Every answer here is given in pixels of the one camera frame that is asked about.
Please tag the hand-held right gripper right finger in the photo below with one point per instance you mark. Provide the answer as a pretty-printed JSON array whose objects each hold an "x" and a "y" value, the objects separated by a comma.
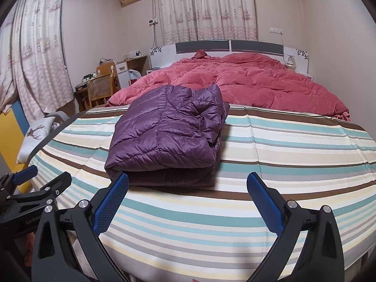
[{"x": 265, "y": 205}]

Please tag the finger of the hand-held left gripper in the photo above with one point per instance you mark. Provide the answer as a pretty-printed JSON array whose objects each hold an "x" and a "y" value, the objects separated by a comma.
[
  {"x": 58, "y": 183},
  {"x": 26, "y": 173}
]

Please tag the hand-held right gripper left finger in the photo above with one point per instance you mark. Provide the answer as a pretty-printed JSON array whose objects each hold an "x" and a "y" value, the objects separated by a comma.
[{"x": 111, "y": 199}]

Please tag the purple down jacket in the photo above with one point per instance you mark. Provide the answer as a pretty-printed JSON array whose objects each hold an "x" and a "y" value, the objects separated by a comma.
[{"x": 164, "y": 129}]

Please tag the person's left forearm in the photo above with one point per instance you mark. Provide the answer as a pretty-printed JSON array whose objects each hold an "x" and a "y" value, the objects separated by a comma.
[{"x": 29, "y": 249}]

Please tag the deer print pillow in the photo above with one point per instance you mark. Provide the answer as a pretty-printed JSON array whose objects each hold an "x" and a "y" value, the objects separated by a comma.
[{"x": 35, "y": 135}]

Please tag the striped bed sheet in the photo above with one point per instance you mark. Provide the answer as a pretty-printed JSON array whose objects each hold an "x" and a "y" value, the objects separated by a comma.
[{"x": 264, "y": 152}]

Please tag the grey cushion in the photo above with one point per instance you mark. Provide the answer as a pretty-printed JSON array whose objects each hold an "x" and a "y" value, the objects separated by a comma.
[{"x": 61, "y": 114}]

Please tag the dark wooden desk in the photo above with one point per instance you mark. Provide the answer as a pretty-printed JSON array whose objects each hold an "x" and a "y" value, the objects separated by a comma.
[{"x": 80, "y": 94}]

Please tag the black box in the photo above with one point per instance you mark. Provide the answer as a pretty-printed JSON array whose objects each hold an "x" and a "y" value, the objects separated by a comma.
[{"x": 81, "y": 85}]

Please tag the wicker back chair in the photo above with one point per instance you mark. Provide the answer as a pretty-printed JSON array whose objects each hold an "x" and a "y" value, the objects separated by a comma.
[{"x": 98, "y": 89}]

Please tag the red comforter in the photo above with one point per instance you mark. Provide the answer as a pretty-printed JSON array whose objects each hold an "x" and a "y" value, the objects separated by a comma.
[{"x": 264, "y": 85}]

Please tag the printed side curtain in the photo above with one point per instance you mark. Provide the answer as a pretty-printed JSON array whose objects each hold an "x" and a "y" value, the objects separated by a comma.
[{"x": 35, "y": 50}]

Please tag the white drawer cabinet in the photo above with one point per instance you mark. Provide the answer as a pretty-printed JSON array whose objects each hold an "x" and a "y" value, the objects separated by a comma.
[{"x": 122, "y": 76}]

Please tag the brown case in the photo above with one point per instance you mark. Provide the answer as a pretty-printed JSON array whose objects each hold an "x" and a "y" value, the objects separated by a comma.
[{"x": 106, "y": 67}]

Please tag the white plastic bag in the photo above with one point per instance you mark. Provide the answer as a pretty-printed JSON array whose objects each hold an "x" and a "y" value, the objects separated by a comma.
[{"x": 134, "y": 75}]

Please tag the wooden side desk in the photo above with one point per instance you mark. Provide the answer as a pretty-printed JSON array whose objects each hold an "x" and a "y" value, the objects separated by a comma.
[{"x": 139, "y": 63}]

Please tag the bedside lamp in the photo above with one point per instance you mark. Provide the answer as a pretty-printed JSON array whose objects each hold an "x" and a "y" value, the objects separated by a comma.
[{"x": 289, "y": 63}]

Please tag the white power strip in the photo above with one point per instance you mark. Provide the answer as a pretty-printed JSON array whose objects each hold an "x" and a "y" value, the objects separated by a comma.
[{"x": 137, "y": 54}]

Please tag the white grey headboard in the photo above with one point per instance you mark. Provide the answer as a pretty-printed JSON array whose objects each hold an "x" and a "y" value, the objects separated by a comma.
[{"x": 202, "y": 47}]

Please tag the printed window curtain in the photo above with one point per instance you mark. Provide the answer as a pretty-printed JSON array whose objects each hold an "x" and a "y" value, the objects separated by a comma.
[{"x": 205, "y": 6}]

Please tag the grey wall pipe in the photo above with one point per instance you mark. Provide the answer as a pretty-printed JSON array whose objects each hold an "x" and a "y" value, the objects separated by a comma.
[{"x": 63, "y": 20}]

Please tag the wall thermostat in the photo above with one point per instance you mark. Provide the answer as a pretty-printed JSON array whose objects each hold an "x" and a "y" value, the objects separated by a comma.
[{"x": 153, "y": 21}]

